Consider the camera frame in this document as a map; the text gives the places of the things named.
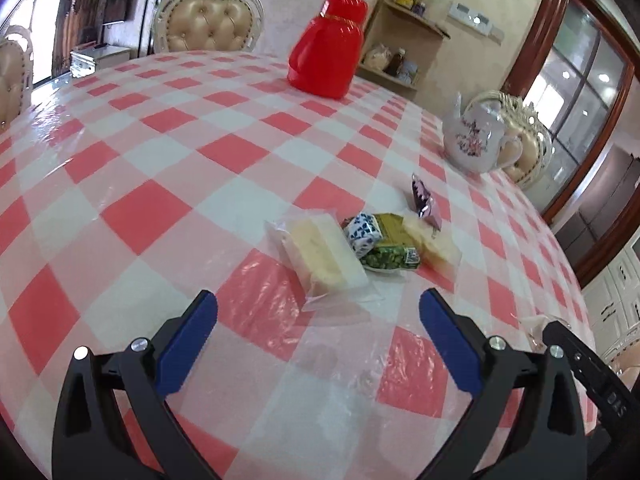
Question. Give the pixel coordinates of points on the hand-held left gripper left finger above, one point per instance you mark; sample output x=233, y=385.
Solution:
x=187, y=340

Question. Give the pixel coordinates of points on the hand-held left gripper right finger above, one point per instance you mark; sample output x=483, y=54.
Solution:
x=447, y=340

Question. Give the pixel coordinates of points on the pale yellow cake packet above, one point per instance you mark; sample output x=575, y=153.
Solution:
x=325, y=255
x=435, y=247

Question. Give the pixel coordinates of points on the green pea snack packet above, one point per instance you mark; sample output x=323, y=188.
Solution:
x=390, y=259

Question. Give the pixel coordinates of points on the blue and white candy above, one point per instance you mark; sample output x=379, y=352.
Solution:
x=362, y=234

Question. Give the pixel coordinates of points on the purple candy wrapper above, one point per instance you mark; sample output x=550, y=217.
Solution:
x=422, y=197

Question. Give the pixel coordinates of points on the dark grey cabinet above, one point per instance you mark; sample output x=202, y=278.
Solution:
x=605, y=220

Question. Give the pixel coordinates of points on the red and white checkered tablecloth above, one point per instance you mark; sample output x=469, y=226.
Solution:
x=150, y=170

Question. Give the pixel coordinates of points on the white floral teapot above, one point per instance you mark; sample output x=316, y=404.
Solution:
x=472, y=135

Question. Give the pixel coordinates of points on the cream tufted ornate chair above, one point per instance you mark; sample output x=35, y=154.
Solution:
x=530, y=150
x=12, y=80
x=210, y=20

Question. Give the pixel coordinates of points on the brown glass bottle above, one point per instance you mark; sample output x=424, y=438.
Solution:
x=396, y=62

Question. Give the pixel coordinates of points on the clear bag of food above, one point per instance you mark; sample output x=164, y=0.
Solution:
x=377, y=57

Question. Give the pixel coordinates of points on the white television cabinet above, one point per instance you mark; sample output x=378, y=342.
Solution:
x=100, y=60

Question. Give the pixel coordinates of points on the wooden framed glass door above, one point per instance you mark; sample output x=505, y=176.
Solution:
x=580, y=60

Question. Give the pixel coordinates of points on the red thermos jug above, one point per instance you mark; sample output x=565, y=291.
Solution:
x=325, y=50

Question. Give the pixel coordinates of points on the wooden wall shelf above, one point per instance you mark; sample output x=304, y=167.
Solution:
x=395, y=30

